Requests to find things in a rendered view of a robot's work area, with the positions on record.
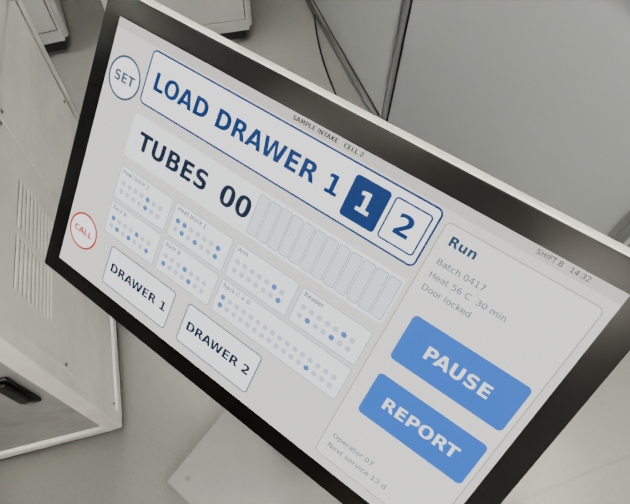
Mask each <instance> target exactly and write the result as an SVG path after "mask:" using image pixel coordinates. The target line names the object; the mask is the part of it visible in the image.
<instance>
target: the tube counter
mask: <svg viewBox="0 0 630 504"><path fill-rule="evenodd" d="M211 212H212V213H213V214H215V215H216V216H218V217H219V218H221V219H222V220H224V221H225V222H227V223H228V224H230V225H231V226H233V227H234V228H236V229H237V230H239V231H240V232H242V233H243V234H245V235H246V236H248V237H249V238H251V239H252V240H254V241H255V242H257V243H259V244H260V245H262V246H263V247H265V248H266V249H268V250H269V251H271V252H272V253H274V254H275V255H277V256H278V257H280V258H281V259H283V260H284V261H286V262H287V263H289V264H290V265H292V266H293V267H295V268H296V269H298V270H299V271H301V272H302V273H304V274H305V275H307V276H308V277H310V278H311V279H313V280H314V281H316V282H317V283H319V284H320V285H322V286H323V287H325V288H326V289H328V290H329V291H331V292H332V293H334V294H335V295H337V296H338V297H340V298H341V299H343V300H344V301H346V302H348V303H349V304H351V305H352V306H354V307H355V308H357V309H358V310H360V311H361V312H363V313H364V314H366V315H367V316H369V317H370V318H372V319H373V320H375V321H376V322H378V323H379V324H382V322H383V320H384V319H385V317H386V315H387V313H388V312H389V310H390V308H391V307H392V305H393V303H394V301H395V300H396V298H397V296H398V294H399V293H400V291H401V289H402V288H403V286H404V284H405V282H406V281H407V280H406V279H404V278H402V277H401V276H399V275H397V274H396V273H394V272H393V271H391V270H389V269H388V268H386V267H385V266H383V265H381V264H380V263H378V262H377V261H375V260H373V259H372V258H370V257H368V256H367V255H365V254H364V253H362V252H360V251H359V250H357V249H356V248H354V247H352V246H351V245H349V244H348V243H346V242H344V241H343V240H341V239H339V238H338V237H336V236H335V235H333V234H331V233H330V232H328V231H327V230H325V229H323V228H322V227H320V226H319V225H317V224H315V223H314V222H312V221H310V220H309V219H307V218H306V217H304V216H302V215H301V214H299V213H298V212H296V211H294V210H293V209H291V208H290V207H288V206H286V205H285V204H283V203H281V202H280V201H278V200H277V199H275V198H273V197H272V196H270V195H269V194H267V193H265V192H264V191H262V190H261V189H259V188H257V187H256V186H254V185H252V184H251V183H249V182H248V181H246V180H244V179H243V178H241V177H240V176H238V175H236V174H235V173H233V172H232V171H230V170H228V169H226V172H225V174H224V177H223V180H222V182H221V185H220V188H219V190H218V193H217V196H216V198H215V201H214V204H213V206H212V209H211Z"/></svg>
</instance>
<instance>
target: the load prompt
mask: <svg viewBox="0 0 630 504"><path fill-rule="evenodd" d="M139 103H141V104H143V105H144V106H146V107H148V108H149V109H151V110H152V111H154V112H156V113H157V114H159V115H161V116H162V117H164V118H166V119H167V120H169V121H170V122H172V123H174V124H175V125H177V126H179V127H180V128H182V129H184V130H185V131H187V132H188V133H190V134H192V135H193V136H195V137H197V138H198V139H200V140H202V141H203V142H205V143H206V144H208V145H210V146H211V147H213V148H215V149H216V150H218V151H220V152H221V153H223V154H224V155H226V156H228V157H229V158H231V159H233V160H234V161H236V162H238V163H239V164H241V165H242V166H244V167H246V168H247V169H249V170H251V171H252V172H254V173H256V174H257V175H259V176H260V177H262V178H264V179H265V180H267V181H269V182H270V183H272V184H274V185H275V186H277V187H278V188H280V189H282V190H283V191H285V192H287V193H288V194H290V195H292V196H293V197H295V198H296V199H298V200H300V201H301V202H303V203H305V204H306V205H308V206H310V207H311V208H313V209H314V210H316V211H318V212H319V213H321V214H323V215H324V216H326V217H328V218H329V219H331V220H332V221H334V222H336V223H337V224H339V225H341V226H342V227H344V228H346V229H347V230H349V231H350V232H352V233H354V234H355V235H357V236H359V237H360V238H362V239H364V240H365V241H367V242H368V243H370V244H372V245H373V246H375V247H377V248H378V249H380V250H382V251H383V252H385V253H387V254H388V255H390V256H391V257H393V258H395V259H396V260H398V261H400V262H401V263H403V264H405V265H406V266H408V267H409V268H411V269H414V267H415V265H416V263H417V262H418V260H419V258H420V257H421V255H422V253H423V251H424V250H425V248H426V246H427V244H428V243H429V241H430V239H431V238H432V236H433V234H434V232H435V231H436V229H437V227H438V225H439V224H440V222H441V220H442V219H443V217H444V215H445V213H446V212H447V210H445V209H443V208H441V207H439V206H438V205H436V204H434V203H432V202H430V201H429V200H427V199H425V198H423V197H421V196H420V195H418V194H416V193H414V192H412V191H411V190H409V189H407V188H405V187H404V186H402V185H400V184H398V183H396V182H395V181H393V180H391V179H389V178H387V177H386V176H384V175H382V174H380V173H378V172H377V171H375V170H373V169H371V168H369V167H368V166H366V165H364V164H362V163H360V162H359V161H357V160H355V159H353V158H352V157H350V156H348V155H346V154H344V153H343V152H341V151H339V150H337V149H335V148H334V147H332V146H330V145H328V144H326V143H325V142H323V141H321V140H319V139H317V138H316V137H314V136H312V135H310V134H308V133H307V132H305V131H303V130H301V129H300V128H298V127H296V126H294V125H292V124H291V123H289V122H287V121H285V120H283V119H282V118H280V117H278V116H276V115H274V114H273V113H271V112H269V111H267V110H265V109H264V108H262V107H260V106H258V105H256V104H255V103H253V102H251V101H249V100H248V99H246V98H244V97H242V96H240V95H239V94H237V93H235V92H233V91H231V90H230V89H228V88H226V87H224V86H222V85H221V84H219V83H217V82H215V81H213V80H212V79H210V78H208V77H206V76H204V75H203V74H201V73H199V72H197V71H196V70H194V69H192V68H190V67H188V66H187V65H185V64H183V63H181V62H179V61H178V60H176V59H174V58H172V57H170V56H169V55H167V54H165V53H163V52H161V51H160V50H158V49H156V48H154V49H153V52H152V56H151V59H150V63H149V66H148V70H147V73H146V77H145V80H144V84H143V87H142V91H141V95H140V98H139Z"/></svg>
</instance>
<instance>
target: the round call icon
mask: <svg viewBox="0 0 630 504"><path fill-rule="evenodd" d="M101 226H102V223H101V222H99V221H98V220H97V219H95V218H94V217H92V216H91V215H90V214H88V213H87V212H86V211H84V210H83V209H82V208H80V207H79V206H78V205H76V204H75V203H74V206H73V210H72V214H71V218H70V222H69V226H68V230H67V234H66V239H68V240H69V241H70V242H71V243H73V244H74V245H75V246H77V247H78V248H79V249H81V250H82V251H83V252H84V253H86V254H87V255H88V256H90V257H91V258H93V254H94V251H95V247H96V244H97V240H98V237H99V233H100V230H101Z"/></svg>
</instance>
